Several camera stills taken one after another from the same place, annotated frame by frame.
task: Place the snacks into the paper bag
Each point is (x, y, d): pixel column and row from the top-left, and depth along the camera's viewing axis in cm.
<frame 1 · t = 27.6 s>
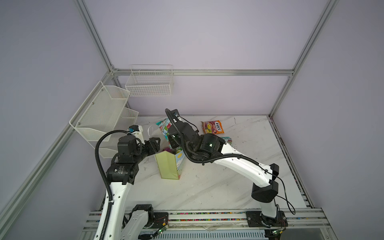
left hand: (154, 142, 71), fingers open
right hand: (171, 129, 64), fingers closed
floral paper gift bag: (170, 164, 78), point 17 cm above the table
orange Fox's candy bag: (213, 127, 113), point 3 cm above the table

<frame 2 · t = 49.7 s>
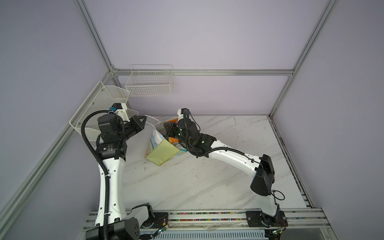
left hand: (146, 117, 67), fingers closed
right hand: (162, 124, 71), fingers closed
floral paper gift bag: (159, 150, 79), point 20 cm above the table
orange Fox's candy bag: (171, 139, 78), point 25 cm above the table

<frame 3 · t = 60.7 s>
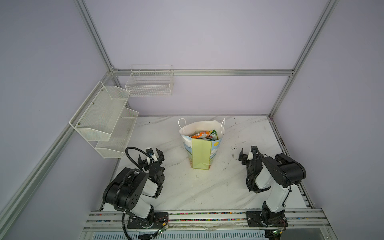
left hand: (148, 152, 86), fingers open
right hand: (250, 149, 93), fingers open
floral paper gift bag: (201, 139, 78), point 25 cm above the table
green candy bag: (214, 134, 92), point 16 cm above the table
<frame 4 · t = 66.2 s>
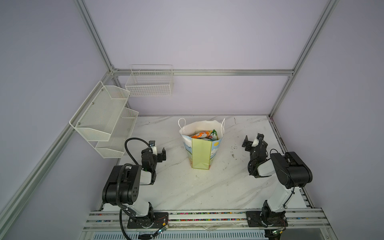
left hand: (155, 148, 94), fingers open
right hand: (253, 136, 93), fingers open
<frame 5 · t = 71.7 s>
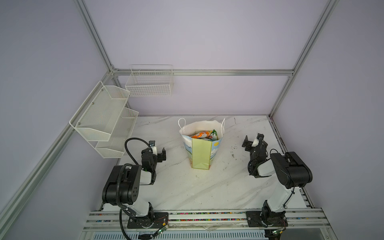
left hand: (155, 148, 94), fingers open
right hand: (253, 136, 93), fingers open
